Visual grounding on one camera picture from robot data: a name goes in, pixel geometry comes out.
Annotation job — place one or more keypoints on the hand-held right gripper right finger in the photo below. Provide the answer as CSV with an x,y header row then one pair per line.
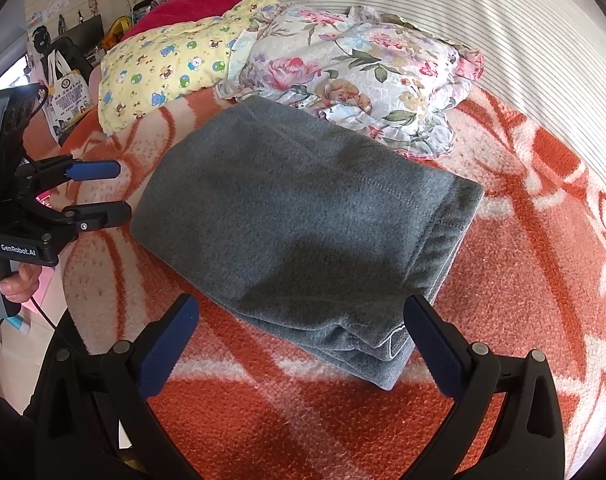
x,y
433,350

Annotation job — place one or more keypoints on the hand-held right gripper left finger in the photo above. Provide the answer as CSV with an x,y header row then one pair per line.
x,y
168,355

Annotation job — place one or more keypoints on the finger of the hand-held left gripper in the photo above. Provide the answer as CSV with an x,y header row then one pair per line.
x,y
93,170
103,217

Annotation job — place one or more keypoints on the grey fleece pants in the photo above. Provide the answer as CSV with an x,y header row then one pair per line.
x,y
283,210

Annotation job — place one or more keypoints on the person's left hand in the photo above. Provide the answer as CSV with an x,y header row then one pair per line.
x,y
23,285

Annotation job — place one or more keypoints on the white printed tote bag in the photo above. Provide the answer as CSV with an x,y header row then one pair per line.
x,y
68,100

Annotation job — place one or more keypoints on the orange white patterned blanket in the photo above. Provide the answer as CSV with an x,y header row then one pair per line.
x,y
508,260

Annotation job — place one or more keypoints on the yellow cartoon print pillow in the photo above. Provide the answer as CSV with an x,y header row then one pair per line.
x,y
173,65

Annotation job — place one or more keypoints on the black monitor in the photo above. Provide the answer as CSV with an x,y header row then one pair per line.
x,y
85,32

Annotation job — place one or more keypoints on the red fleece blanket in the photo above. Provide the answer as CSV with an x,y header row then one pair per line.
x,y
193,5

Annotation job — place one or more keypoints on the floral pillow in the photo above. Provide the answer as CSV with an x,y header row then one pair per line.
x,y
358,70

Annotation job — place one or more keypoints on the white striped bed sheet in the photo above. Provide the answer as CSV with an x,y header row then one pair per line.
x,y
483,20

